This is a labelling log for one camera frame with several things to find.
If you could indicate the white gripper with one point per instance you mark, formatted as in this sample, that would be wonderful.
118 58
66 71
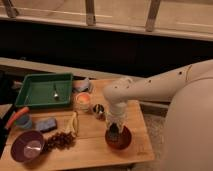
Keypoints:
116 114

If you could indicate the red bowl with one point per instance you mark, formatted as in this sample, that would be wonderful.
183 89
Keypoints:
116 139

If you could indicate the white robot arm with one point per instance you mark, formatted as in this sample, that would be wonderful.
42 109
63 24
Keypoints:
195 81

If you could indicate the small dark metal cup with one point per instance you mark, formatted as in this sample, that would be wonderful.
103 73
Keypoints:
99 111

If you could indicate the orange candle jar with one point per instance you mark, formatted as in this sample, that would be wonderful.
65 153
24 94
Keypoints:
83 101

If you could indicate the yellow banana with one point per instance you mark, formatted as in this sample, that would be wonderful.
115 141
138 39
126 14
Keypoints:
72 125

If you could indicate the dark grape bunch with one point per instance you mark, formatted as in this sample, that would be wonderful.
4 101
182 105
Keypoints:
59 140

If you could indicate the metal spoon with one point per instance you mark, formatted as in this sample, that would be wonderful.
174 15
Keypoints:
55 94

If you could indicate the blue grey sponge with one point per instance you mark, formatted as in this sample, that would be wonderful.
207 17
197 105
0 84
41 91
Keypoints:
46 125

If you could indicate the green plastic tray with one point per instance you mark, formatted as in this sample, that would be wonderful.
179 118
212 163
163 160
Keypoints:
37 91

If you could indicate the blue round cup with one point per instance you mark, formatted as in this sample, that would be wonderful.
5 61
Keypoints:
24 122

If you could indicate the orange carrot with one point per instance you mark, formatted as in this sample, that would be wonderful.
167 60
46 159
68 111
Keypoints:
15 116

